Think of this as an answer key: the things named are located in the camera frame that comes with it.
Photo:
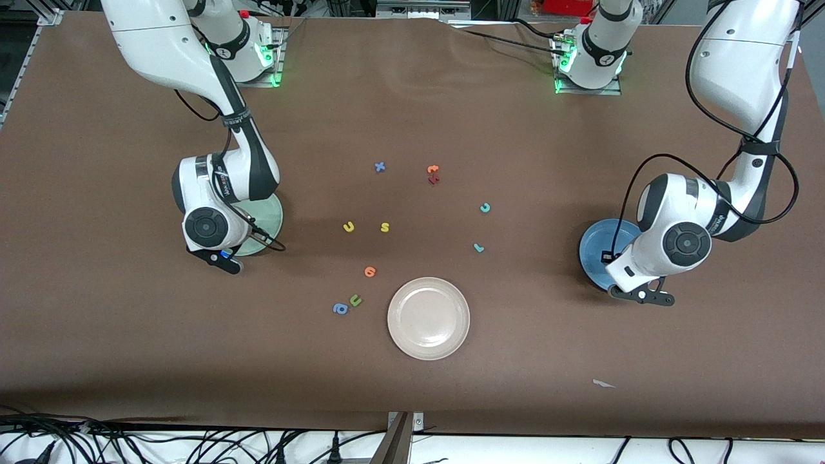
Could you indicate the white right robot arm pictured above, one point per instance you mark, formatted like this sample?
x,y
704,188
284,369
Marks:
x,y
155,45

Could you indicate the beige plate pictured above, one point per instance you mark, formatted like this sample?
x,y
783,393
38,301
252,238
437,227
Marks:
x,y
428,318

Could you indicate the blue foam letter a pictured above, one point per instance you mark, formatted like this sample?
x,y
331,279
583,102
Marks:
x,y
344,311

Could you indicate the brown table cover sheet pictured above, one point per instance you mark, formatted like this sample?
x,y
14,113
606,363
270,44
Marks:
x,y
412,116

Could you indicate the light green plate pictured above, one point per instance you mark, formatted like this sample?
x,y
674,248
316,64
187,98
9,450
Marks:
x,y
267,219

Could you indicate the blue plate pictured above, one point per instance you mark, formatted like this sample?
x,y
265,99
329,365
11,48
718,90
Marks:
x,y
596,248

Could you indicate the dark metal beam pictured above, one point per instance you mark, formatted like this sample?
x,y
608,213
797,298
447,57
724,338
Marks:
x,y
394,444

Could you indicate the black power plug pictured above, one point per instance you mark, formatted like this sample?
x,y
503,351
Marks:
x,y
334,451
280,456

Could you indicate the white paper scrap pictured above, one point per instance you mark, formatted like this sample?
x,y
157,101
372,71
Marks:
x,y
602,384

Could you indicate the red box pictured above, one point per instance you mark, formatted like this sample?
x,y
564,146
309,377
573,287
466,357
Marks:
x,y
567,6

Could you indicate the aluminium corner extrusion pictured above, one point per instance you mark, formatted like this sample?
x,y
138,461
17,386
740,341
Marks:
x,y
51,18

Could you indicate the silver metal bracket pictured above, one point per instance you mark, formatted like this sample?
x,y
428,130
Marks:
x,y
417,422

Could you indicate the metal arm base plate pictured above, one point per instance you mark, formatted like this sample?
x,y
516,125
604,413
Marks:
x,y
590,92
280,64

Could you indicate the silver metal frame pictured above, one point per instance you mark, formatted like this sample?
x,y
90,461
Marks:
x,y
419,9

